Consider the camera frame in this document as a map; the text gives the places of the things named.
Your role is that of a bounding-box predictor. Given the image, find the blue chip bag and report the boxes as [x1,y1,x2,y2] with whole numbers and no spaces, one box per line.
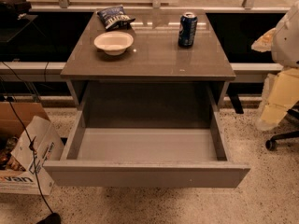
[96,6,135,31]

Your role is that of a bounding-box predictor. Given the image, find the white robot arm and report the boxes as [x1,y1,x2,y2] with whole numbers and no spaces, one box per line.
[251,2,299,131]

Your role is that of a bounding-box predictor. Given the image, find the cardboard box with white flaps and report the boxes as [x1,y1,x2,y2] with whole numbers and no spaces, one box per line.
[0,102,64,195]

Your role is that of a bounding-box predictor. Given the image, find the black bag on shelf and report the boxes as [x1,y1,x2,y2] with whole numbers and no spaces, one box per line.
[0,0,32,19]

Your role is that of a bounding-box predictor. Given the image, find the white paper bowl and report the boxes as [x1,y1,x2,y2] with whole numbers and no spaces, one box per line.
[93,32,134,56]

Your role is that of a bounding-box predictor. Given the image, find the blue pepsi can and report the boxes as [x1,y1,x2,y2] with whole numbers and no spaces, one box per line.
[178,12,198,48]

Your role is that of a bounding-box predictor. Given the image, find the black cable on floor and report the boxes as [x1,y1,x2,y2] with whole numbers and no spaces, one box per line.
[0,61,62,224]

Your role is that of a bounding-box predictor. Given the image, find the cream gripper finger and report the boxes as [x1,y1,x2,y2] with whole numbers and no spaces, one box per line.
[251,28,276,52]

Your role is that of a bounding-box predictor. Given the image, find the grey cabinet with glossy top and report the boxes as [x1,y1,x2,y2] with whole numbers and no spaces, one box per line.
[60,9,236,110]

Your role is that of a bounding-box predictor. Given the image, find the black side table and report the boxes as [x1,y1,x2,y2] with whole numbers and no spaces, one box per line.
[0,15,37,43]

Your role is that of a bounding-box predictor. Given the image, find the open grey top drawer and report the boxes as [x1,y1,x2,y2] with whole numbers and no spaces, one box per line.
[42,84,251,189]

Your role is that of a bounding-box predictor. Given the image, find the black office chair base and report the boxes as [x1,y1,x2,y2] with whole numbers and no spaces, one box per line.
[265,109,299,151]

